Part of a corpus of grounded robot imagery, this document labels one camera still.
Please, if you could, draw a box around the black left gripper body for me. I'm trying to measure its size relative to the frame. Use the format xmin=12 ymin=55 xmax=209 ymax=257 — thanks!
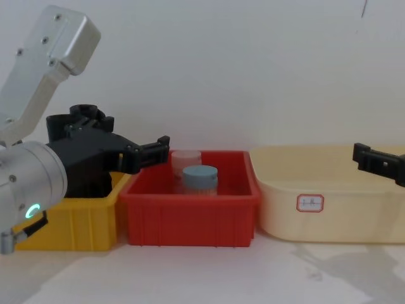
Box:
xmin=46 ymin=113 xmax=140 ymax=199

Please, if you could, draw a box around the clear jar with blue-grey lid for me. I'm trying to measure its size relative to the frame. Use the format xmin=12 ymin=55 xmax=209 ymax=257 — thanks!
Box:
xmin=180 ymin=165 xmax=220 ymax=198

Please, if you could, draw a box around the cream plastic basin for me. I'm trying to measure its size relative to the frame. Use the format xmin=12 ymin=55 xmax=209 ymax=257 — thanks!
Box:
xmin=249 ymin=145 xmax=405 ymax=244

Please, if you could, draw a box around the yellow plastic bin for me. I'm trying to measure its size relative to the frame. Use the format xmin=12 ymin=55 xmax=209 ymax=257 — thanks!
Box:
xmin=14 ymin=170 xmax=132 ymax=253

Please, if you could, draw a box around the red plastic bin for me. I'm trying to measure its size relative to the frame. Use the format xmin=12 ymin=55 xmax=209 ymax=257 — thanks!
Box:
xmin=119 ymin=149 xmax=262 ymax=248

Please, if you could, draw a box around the white label with red border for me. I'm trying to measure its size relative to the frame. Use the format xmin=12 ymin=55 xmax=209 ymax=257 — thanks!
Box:
xmin=296 ymin=193 xmax=326 ymax=213

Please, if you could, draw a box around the thin dark cable with silver plug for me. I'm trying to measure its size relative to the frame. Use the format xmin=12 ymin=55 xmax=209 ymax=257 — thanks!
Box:
xmin=0 ymin=210 xmax=49 ymax=256

